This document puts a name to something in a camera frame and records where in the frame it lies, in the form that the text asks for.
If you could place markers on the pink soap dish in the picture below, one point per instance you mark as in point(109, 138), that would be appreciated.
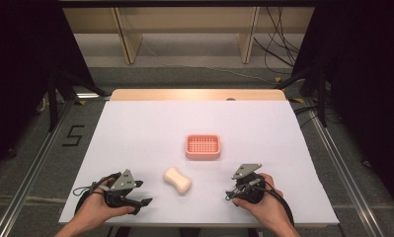
point(202, 147)

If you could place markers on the person's left hand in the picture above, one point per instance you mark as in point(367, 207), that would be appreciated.
point(94, 205)

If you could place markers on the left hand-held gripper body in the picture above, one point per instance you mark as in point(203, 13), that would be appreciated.
point(124, 181)

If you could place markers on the beige wooden shelf unit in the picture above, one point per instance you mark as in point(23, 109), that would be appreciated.
point(129, 42)

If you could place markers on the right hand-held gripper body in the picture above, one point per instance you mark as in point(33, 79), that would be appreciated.
point(247, 171)

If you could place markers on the black curtain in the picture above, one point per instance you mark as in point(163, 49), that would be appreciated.
point(16, 65)
point(365, 82)

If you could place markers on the metal floor rail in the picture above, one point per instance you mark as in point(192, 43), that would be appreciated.
point(26, 179)
point(346, 171)

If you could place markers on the person's right hand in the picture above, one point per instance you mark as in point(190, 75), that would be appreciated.
point(270, 207)

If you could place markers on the cream soap bar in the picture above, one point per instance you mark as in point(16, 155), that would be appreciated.
point(177, 180)

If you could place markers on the white table cover sheet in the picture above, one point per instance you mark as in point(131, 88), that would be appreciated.
point(151, 131)

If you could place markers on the black tripod stand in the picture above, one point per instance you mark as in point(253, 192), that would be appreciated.
point(53, 105)
point(322, 102)

